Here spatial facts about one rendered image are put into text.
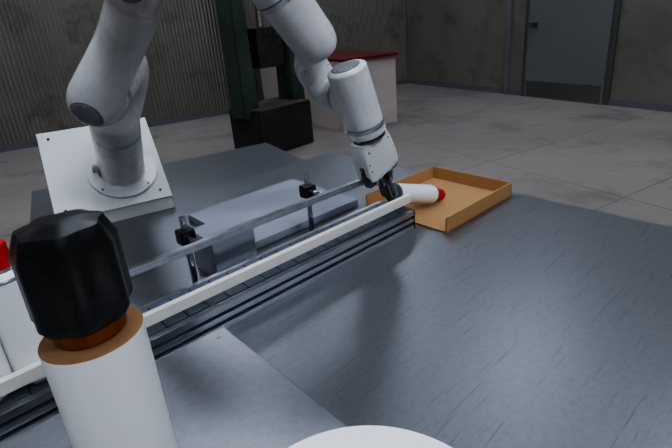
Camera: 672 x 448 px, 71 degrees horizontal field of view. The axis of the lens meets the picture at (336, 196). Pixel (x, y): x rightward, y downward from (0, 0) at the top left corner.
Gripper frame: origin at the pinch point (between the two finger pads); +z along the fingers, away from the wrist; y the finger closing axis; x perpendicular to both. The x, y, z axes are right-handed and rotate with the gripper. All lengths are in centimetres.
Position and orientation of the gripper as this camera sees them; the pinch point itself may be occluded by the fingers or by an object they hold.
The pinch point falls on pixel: (386, 189)
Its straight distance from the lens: 112.0
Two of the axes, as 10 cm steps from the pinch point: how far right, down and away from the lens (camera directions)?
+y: -6.6, 5.9, -4.6
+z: 3.2, 7.8, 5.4
